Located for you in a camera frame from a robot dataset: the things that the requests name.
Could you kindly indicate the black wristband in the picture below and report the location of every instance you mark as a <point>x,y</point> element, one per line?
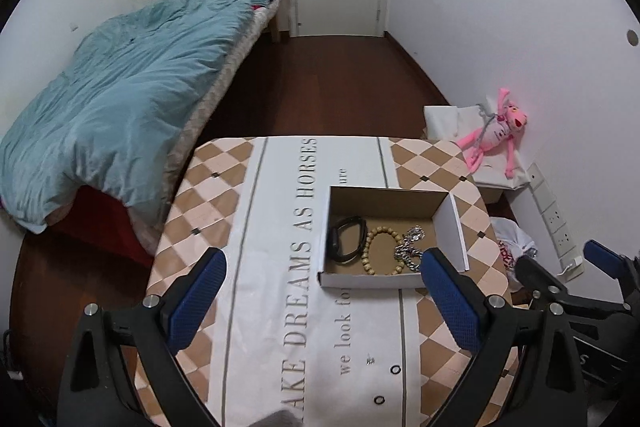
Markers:
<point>332,243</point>

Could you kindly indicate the pink plush toy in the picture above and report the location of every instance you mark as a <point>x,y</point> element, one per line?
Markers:
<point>495,132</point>

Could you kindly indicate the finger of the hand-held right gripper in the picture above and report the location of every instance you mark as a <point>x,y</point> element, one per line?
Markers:
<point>602,254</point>
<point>542,277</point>

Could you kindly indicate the red bed sheet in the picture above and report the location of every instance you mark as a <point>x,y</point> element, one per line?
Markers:
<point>100,219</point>

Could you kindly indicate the white plastic bag red print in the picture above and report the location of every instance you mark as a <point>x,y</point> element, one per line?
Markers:
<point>510,242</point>

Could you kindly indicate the checked printed tablecloth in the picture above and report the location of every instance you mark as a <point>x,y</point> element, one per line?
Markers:
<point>280,257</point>

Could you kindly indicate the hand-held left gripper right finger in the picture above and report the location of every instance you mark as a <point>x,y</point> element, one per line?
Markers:
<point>450,302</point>

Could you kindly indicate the round wall cap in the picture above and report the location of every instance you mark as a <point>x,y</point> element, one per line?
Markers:
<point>633,37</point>

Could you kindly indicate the white cardboard box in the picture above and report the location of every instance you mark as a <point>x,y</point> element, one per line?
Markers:
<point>452,227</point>

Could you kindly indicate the blue duvet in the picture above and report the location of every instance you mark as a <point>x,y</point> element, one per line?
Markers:
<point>125,97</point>

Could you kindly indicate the white plug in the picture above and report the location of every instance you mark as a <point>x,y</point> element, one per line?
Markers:
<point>571,267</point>

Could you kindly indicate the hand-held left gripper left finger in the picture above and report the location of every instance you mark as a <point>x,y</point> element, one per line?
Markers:
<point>195,297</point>

